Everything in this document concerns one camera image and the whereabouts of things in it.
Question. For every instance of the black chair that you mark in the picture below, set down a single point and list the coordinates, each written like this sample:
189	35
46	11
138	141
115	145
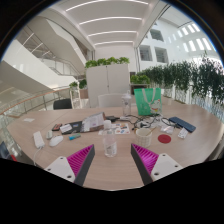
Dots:
62	104

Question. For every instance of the printed booklet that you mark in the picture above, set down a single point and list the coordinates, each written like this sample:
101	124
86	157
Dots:
93	122

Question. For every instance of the white paper slip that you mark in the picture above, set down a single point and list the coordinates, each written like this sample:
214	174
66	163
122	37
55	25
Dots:
29	119

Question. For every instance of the white chair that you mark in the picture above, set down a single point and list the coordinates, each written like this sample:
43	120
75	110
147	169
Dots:
110	100

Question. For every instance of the small teal pack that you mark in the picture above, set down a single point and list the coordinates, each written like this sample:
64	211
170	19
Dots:
75	136

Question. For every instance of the low planter with green plants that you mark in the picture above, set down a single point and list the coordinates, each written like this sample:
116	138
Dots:
140	80

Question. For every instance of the colourful sticker sheet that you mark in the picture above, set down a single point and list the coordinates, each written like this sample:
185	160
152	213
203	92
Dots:
121	129

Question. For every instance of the dark red phone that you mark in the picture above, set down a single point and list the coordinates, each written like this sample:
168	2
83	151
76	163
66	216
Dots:
56	127

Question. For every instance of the flat white charger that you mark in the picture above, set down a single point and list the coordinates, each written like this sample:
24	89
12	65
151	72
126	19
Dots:
125	118

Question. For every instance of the row of green hedge plants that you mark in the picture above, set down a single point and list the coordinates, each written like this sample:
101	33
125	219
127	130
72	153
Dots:
190	76

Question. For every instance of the white cabinet with plants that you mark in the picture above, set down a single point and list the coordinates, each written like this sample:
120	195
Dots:
106	83

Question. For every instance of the white computer mouse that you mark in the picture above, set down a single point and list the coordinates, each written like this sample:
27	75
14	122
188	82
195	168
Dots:
56	140

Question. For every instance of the ceiling light strips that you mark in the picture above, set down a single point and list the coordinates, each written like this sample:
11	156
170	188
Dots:
111	19

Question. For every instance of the white plastic packet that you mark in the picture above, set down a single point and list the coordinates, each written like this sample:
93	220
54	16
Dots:
183	133
167	129

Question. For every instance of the black power brick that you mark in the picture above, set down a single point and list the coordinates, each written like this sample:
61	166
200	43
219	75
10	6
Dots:
111	118

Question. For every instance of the flat round red coaster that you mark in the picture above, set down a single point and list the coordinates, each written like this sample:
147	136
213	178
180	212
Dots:
164	138

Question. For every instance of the white shelf with potted plants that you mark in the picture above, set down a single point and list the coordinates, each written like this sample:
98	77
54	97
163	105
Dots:
75	93

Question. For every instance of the white power strip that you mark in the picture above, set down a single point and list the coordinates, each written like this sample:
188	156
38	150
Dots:
38	139

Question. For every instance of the white grid-pattern mug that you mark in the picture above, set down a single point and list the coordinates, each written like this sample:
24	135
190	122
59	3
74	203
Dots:
143	139

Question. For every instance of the tall clear sports bottle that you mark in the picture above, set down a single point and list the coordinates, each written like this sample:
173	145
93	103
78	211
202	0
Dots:
126	105

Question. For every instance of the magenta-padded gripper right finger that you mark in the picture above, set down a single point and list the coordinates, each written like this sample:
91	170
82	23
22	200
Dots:
165	165

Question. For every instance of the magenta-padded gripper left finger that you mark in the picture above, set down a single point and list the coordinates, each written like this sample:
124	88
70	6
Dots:
60	166

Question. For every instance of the black notebook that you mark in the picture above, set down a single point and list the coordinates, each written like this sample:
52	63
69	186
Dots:
76	127

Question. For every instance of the green tote bag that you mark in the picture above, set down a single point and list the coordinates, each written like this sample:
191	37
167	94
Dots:
146	103

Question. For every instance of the clear water bottle white cap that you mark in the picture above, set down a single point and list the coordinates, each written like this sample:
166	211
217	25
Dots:
109	143

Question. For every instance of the small white adapter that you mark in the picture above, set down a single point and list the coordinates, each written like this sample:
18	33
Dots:
49	134

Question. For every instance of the white card box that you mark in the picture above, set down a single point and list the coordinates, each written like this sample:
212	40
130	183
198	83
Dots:
65	128

